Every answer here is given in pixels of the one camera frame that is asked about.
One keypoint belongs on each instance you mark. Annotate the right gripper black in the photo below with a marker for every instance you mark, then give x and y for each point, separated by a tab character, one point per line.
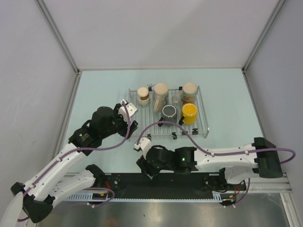
144	166

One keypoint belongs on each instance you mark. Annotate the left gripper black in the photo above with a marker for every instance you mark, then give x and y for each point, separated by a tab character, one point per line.
123	131

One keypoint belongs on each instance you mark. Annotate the stainless steel cup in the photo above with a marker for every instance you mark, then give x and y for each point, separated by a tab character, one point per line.
143	97

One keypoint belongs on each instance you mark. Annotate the dark green mug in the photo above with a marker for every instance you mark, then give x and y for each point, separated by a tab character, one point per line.
169	113

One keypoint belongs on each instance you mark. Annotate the plain beige mug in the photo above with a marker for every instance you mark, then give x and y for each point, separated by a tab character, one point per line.
160	96

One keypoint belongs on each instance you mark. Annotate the yellow mug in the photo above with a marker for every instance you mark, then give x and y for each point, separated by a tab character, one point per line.
189	113

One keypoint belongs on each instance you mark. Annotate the beige floral mug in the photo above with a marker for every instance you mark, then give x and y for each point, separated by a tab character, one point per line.
187	94

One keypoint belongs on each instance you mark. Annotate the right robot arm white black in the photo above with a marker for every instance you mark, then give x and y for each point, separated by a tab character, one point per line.
235	164

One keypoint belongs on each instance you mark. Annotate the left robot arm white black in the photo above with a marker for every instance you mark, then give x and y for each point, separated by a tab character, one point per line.
42	193

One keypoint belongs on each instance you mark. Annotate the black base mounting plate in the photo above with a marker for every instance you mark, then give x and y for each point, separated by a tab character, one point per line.
166	186

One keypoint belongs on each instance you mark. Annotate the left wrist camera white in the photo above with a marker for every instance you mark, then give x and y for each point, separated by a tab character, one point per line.
131	108

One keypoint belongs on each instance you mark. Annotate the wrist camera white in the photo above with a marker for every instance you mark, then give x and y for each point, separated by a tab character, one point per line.
131	108
144	144

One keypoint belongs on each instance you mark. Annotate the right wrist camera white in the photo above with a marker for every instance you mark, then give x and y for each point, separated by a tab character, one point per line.
144	144

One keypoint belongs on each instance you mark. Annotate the metal wire dish rack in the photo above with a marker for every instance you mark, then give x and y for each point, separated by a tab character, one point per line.
146	116

